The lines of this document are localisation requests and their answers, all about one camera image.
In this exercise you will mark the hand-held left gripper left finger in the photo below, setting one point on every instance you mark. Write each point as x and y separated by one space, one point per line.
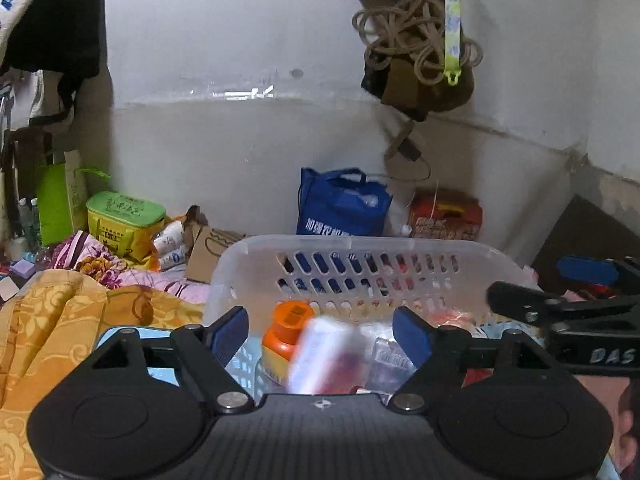
232 331

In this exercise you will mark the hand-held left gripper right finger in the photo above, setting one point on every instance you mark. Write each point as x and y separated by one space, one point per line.
410 335

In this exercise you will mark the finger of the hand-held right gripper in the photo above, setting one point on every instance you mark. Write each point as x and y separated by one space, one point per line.
585 270
520 302

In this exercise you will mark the red and white tissue packet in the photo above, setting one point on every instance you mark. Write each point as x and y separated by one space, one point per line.
452 317

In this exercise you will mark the orange bottle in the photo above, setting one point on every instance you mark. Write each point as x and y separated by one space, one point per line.
280 340

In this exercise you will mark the white tissue pack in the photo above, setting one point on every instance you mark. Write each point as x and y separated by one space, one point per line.
325 355

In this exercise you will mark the translucent white plastic basket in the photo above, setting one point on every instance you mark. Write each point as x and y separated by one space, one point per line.
350 260

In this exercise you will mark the red checkered cloth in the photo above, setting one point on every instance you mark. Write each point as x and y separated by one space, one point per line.
592 291

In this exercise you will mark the dark wooden headboard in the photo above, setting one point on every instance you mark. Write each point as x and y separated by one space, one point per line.
580 225

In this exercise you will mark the cardboard box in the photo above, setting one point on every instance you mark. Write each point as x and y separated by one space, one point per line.
205 255

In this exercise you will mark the white plastic bottle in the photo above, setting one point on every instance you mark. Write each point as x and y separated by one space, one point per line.
167 236
174 259

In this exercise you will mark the red gift box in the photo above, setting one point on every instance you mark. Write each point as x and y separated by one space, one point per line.
445 217

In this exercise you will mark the blue shopping bag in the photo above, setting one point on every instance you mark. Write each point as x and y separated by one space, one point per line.
340 210

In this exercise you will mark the yellow tin with green lid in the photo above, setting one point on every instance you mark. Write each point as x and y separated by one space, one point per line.
125 220

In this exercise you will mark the orange patterned blanket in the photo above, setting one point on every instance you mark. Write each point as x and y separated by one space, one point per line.
50 320

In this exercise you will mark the black charger plug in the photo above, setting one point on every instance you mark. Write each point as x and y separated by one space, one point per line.
407 149

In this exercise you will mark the small purple box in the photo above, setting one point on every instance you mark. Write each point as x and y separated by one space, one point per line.
22 269

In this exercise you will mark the green paper bag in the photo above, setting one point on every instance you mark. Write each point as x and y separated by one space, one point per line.
55 200

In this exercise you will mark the clear water bottle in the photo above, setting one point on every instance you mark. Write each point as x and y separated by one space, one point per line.
22 216
34 216

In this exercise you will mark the white jar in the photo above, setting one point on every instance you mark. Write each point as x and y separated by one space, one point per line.
16 248

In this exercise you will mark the dark wooden chair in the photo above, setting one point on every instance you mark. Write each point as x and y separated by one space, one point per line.
32 140

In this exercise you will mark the white hanging bag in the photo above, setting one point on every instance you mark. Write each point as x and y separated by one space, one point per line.
40 97

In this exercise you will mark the black hanging garment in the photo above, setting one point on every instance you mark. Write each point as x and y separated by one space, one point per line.
60 35

